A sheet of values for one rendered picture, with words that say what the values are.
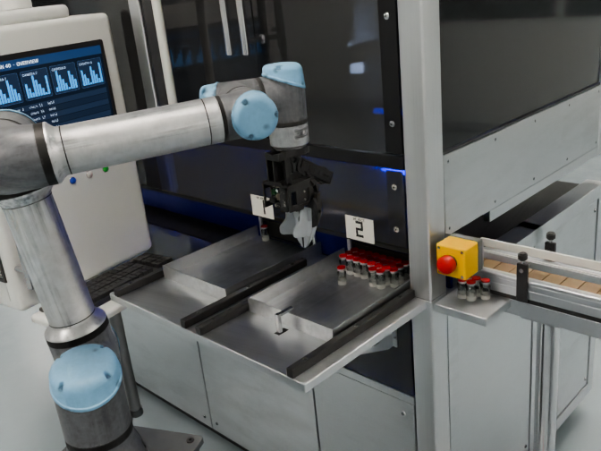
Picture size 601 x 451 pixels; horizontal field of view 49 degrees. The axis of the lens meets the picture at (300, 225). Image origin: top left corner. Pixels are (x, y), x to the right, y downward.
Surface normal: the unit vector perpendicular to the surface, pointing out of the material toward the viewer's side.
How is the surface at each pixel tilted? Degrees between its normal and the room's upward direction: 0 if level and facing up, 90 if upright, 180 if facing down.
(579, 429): 0
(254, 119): 90
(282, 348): 0
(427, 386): 90
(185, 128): 85
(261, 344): 0
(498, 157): 90
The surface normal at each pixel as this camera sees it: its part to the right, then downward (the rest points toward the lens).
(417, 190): -0.69, 0.32
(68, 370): -0.06, -0.89
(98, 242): 0.82, 0.12
